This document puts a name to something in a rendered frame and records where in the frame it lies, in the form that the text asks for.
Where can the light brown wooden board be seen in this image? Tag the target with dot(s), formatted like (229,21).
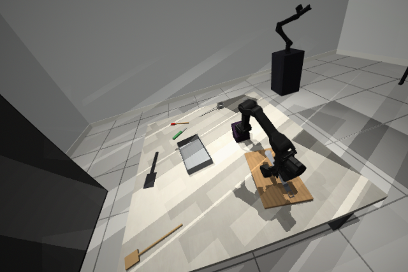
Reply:
(271,191)

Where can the wooden spatula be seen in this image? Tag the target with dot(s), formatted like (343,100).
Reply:
(134,257)

